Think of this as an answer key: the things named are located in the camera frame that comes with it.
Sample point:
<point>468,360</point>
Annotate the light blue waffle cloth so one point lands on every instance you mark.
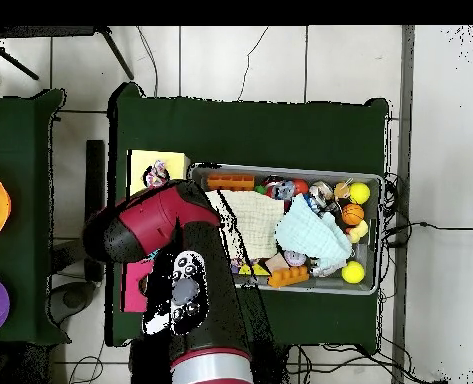
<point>308,236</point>

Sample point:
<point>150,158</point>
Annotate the colourful patterned cloth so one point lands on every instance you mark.
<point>156,174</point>

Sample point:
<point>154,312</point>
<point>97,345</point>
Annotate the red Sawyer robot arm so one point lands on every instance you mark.
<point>156,218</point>

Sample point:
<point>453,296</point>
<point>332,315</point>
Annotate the wooden box with three holes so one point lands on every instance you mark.
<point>172,160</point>

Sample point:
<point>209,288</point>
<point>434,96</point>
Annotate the cream waffle cloth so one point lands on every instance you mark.
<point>256,220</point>

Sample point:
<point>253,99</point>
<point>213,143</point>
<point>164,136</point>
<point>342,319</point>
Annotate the orange flat building brick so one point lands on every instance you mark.
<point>230,182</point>

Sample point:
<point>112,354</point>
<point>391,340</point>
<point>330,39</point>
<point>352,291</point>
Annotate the red ball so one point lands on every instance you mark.
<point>300,187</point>

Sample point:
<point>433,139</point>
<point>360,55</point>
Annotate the dark green tablecloth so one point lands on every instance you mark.
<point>240,132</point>
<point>20,132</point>

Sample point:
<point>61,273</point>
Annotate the orange studded building block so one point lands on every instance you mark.
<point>288,276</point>

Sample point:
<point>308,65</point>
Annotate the crushed silver can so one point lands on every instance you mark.
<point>320,192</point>

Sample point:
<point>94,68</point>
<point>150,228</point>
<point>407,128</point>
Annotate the orange toy basketball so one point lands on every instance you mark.
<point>352,214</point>

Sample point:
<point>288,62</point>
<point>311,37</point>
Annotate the yellow ball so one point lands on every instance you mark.
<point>353,272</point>
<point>359,193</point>

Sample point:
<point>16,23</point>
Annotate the yellow plush toy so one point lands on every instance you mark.
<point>360,230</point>

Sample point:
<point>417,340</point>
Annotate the black upright panel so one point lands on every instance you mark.
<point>95,180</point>

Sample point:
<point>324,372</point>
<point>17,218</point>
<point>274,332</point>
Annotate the grey rounded floor base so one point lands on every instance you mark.
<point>72,298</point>

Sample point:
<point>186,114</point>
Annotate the black tripod stand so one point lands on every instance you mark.
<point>116,54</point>

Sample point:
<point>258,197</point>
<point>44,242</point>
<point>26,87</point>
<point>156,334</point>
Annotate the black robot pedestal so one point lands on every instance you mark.
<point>272,368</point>

